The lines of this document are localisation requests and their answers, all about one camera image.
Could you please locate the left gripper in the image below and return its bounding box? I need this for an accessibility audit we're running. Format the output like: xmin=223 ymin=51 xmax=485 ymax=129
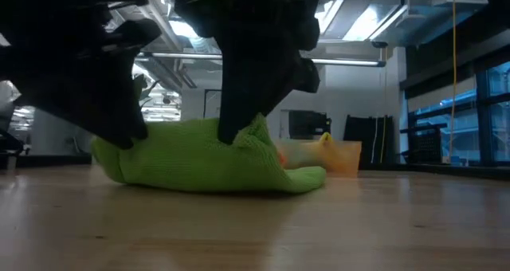
xmin=0 ymin=0 xmax=163 ymax=151

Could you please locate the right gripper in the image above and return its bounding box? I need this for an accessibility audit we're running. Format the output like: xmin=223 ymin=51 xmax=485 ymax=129
xmin=171 ymin=0 xmax=332 ymax=146

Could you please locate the green microfiber towel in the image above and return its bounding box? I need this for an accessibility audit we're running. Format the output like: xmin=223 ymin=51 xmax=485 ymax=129
xmin=90 ymin=112 xmax=328 ymax=195

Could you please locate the yellow microfiber towel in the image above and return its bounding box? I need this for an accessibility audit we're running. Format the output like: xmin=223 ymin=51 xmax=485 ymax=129
xmin=312 ymin=132 xmax=343 ymax=173

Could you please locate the black background cabinet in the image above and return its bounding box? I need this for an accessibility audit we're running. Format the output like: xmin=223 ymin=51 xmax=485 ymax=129
xmin=288 ymin=109 xmax=332 ymax=140

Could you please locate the long ceiling light strip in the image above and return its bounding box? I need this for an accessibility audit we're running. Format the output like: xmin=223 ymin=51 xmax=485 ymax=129
xmin=137 ymin=51 xmax=386 ymax=68

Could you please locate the black background stand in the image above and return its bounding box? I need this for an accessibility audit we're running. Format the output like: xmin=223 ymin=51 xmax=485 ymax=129
xmin=0 ymin=127 xmax=25 ymax=157

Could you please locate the black background panel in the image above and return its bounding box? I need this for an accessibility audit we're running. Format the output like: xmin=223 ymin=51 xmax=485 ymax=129
xmin=343 ymin=114 xmax=395 ymax=164

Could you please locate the black background stand frame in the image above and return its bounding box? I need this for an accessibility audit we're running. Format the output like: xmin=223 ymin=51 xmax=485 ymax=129
xmin=202 ymin=88 xmax=222 ymax=120

